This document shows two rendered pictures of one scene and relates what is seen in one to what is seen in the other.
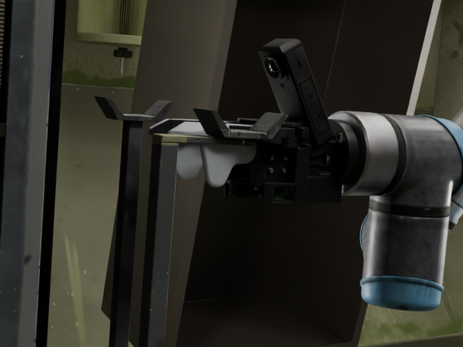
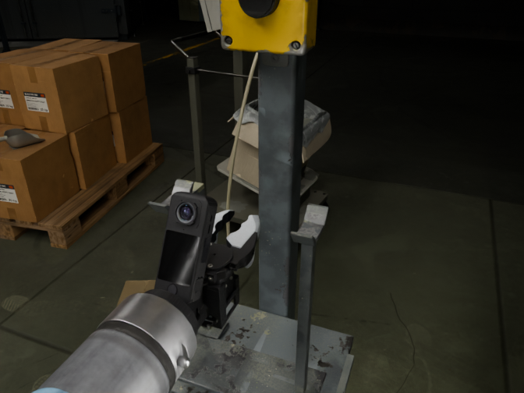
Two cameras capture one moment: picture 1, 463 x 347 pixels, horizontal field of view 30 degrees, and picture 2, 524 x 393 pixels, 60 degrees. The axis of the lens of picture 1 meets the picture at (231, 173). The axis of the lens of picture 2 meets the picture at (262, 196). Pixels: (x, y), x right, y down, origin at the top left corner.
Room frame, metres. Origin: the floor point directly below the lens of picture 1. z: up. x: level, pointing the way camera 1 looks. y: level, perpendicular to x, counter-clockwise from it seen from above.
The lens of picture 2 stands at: (1.25, -0.22, 1.41)
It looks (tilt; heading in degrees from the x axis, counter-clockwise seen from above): 28 degrees down; 145
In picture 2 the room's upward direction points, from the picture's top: straight up
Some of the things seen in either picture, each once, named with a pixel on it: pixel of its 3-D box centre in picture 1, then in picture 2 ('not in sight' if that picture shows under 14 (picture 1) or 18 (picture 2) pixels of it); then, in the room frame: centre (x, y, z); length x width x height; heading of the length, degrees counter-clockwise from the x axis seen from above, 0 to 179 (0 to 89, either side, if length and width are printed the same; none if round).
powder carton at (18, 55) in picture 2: not in sight; (26, 85); (-1.81, 0.19, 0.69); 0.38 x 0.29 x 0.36; 124
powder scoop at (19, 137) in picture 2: not in sight; (16, 139); (-1.29, 0.01, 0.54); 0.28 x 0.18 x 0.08; 130
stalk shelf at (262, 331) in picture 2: not in sight; (252, 359); (0.78, 0.09, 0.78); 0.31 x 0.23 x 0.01; 33
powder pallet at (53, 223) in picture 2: not in sight; (68, 180); (-1.68, 0.28, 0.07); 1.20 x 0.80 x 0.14; 130
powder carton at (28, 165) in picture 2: not in sight; (30, 174); (-1.33, 0.03, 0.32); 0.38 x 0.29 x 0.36; 130
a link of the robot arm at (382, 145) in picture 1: (350, 153); (151, 341); (0.93, -0.13, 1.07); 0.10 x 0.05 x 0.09; 33
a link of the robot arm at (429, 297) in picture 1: (404, 254); not in sight; (0.98, -0.21, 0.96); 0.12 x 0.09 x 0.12; 173
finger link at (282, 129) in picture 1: (258, 133); not in sight; (0.82, -0.02, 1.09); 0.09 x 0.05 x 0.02; 131
